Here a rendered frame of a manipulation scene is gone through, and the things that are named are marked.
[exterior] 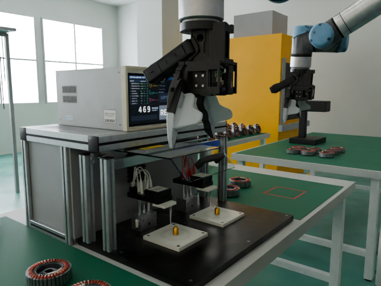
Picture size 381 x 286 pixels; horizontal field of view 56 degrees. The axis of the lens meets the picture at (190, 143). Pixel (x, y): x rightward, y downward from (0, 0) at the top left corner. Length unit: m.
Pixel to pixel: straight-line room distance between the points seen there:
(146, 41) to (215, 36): 4.83
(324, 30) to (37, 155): 1.03
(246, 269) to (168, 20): 4.57
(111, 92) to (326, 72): 5.50
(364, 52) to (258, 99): 2.15
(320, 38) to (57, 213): 1.03
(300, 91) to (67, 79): 0.86
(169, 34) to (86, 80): 4.08
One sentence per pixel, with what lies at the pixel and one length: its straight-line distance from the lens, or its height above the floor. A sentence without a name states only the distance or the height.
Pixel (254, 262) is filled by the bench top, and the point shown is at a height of 0.75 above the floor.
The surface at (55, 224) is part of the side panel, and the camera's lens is 1.33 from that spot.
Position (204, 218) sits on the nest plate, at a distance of 1.33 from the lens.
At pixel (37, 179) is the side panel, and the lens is 1.37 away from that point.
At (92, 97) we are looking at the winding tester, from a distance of 1.27.
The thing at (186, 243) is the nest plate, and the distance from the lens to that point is 1.13.
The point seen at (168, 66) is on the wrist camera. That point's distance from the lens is 0.62.
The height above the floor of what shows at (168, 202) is 0.88.
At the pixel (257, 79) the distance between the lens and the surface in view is 4.86.
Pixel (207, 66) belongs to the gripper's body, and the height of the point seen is 1.28.
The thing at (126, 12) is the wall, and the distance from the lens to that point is 9.33.
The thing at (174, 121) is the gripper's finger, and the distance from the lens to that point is 0.56.
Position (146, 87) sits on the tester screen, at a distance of 1.20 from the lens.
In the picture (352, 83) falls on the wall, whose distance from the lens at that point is 6.35.
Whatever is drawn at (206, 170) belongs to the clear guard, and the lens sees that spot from 1.01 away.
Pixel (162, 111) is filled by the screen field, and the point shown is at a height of 1.17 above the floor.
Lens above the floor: 1.24
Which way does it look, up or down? 8 degrees down
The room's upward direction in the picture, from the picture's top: straight up
